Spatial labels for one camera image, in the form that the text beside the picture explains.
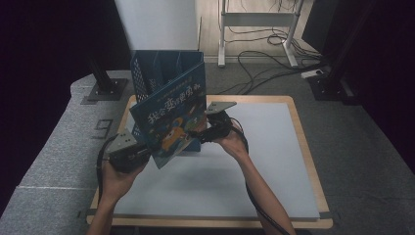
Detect white metal desk frame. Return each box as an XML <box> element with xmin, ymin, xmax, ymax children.
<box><xmin>217</xmin><ymin>0</ymin><xmax>305</xmax><ymax>69</ymax></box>

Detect white board panel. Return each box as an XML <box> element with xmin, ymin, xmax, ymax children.
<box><xmin>114</xmin><ymin>0</ymin><xmax>201</xmax><ymax>53</ymax></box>

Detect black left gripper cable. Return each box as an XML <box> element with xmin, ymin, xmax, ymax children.
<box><xmin>95</xmin><ymin>133</ymin><xmax>119</xmax><ymax>208</ymax></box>

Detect person's right hand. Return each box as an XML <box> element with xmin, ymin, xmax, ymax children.
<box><xmin>211</xmin><ymin>120</ymin><xmax>252</xmax><ymax>162</ymax></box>

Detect light grey table mat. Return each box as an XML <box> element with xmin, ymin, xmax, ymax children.
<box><xmin>111</xmin><ymin>102</ymin><xmax>321</xmax><ymax>219</ymax></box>

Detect blue plastic file organizer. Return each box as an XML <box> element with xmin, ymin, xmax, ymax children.
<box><xmin>129</xmin><ymin>49</ymin><xmax>206</xmax><ymax>153</ymax></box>

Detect person's left hand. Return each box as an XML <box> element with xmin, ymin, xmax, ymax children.
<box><xmin>100</xmin><ymin>160</ymin><xmax>149</xmax><ymax>205</ymax></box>

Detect white power strip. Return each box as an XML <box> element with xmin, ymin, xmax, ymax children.
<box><xmin>300</xmin><ymin>69</ymin><xmax>325</xmax><ymax>79</ymax></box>

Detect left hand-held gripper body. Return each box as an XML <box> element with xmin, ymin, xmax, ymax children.
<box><xmin>105</xmin><ymin>128</ymin><xmax>154</xmax><ymax>174</ymax></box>

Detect black floor cables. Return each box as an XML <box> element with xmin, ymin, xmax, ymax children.
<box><xmin>213</xmin><ymin>0</ymin><xmax>329</xmax><ymax>96</ymax></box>

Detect black stand with base plate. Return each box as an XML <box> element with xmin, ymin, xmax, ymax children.
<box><xmin>85</xmin><ymin>53</ymin><xmax>129</xmax><ymax>102</ymax></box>
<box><xmin>306</xmin><ymin>0</ymin><xmax>376</xmax><ymax>106</ymax></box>

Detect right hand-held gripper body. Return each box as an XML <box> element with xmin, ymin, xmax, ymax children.
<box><xmin>203</xmin><ymin>100</ymin><xmax>238</xmax><ymax>144</ymax></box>

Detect colourful children's picture book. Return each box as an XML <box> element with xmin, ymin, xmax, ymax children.
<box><xmin>128</xmin><ymin>61</ymin><xmax>208</xmax><ymax>170</ymax></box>

